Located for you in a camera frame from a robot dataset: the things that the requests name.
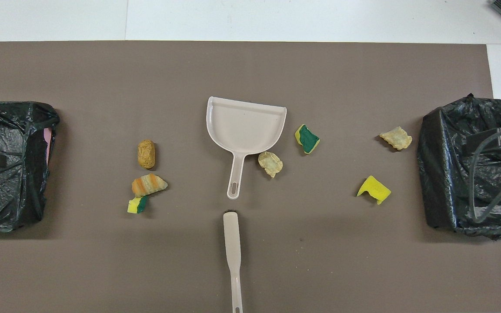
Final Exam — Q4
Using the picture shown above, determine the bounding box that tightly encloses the small yellow green sponge piece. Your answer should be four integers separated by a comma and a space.
127, 195, 149, 214

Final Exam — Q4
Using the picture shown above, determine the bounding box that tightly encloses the pale yellow pastry toy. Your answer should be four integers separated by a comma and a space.
258, 151, 284, 178

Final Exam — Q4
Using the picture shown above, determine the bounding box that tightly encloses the beige brush with black bristles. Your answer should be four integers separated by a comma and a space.
223, 210, 243, 313

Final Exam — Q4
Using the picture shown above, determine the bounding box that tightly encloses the brown table mat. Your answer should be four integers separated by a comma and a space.
0, 41, 501, 313

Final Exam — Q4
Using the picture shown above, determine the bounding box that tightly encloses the beige plastic dustpan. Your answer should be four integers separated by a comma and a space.
206, 96, 287, 200

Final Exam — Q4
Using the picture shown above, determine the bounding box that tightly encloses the large green yellow sponge piece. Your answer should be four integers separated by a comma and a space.
294, 124, 321, 154

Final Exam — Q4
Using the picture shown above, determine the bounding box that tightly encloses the plain yellow sponge piece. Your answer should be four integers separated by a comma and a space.
357, 175, 391, 205

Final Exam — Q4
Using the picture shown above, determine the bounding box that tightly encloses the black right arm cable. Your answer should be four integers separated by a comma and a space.
468, 125, 501, 223

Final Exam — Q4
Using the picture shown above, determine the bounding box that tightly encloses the black plastic bin bag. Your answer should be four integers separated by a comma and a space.
417, 93, 501, 240
0, 101, 60, 232

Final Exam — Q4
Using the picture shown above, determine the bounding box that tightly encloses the orange striped croissant toy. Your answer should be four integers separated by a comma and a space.
131, 173, 168, 197

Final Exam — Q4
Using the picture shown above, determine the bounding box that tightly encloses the brown bread roll toy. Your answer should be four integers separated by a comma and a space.
137, 139, 156, 170

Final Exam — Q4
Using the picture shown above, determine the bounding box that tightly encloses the pink plastic bin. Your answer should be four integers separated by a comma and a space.
43, 127, 54, 166

